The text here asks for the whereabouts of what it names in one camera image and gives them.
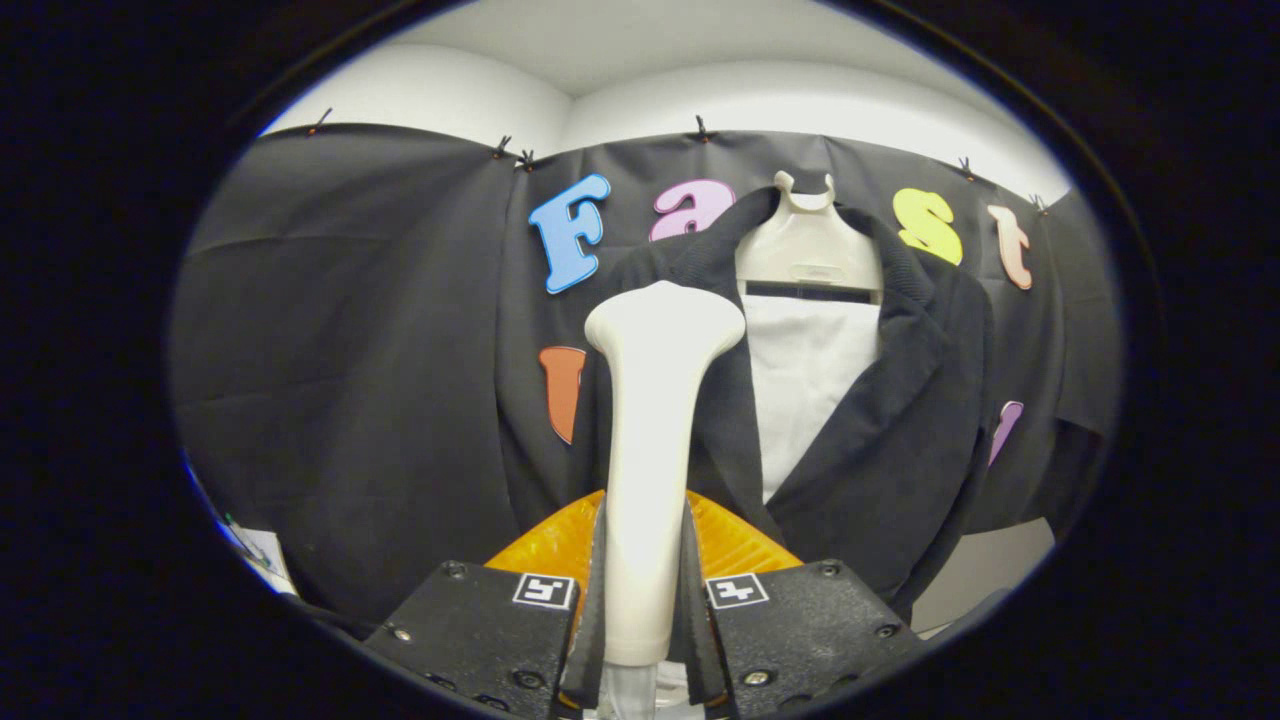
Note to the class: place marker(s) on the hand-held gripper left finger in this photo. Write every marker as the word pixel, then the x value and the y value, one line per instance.
pixel 470 630

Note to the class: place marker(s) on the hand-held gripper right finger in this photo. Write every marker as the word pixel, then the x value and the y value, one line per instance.
pixel 800 630

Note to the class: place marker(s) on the black suit jacket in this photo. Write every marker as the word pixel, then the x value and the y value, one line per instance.
pixel 900 450

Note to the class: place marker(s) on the white garment steamer wand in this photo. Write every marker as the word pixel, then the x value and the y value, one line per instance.
pixel 650 450

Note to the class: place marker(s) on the white shirt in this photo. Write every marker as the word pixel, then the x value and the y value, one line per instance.
pixel 800 380

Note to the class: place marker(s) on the white clothes hanger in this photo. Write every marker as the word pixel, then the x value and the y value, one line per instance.
pixel 808 250

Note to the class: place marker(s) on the grey cabinet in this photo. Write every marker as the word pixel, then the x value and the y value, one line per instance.
pixel 985 570

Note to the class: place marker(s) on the black backdrop cloth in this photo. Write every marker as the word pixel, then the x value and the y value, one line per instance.
pixel 350 350

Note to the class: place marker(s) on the row of small black clips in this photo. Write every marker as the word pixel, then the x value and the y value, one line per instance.
pixel 703 128

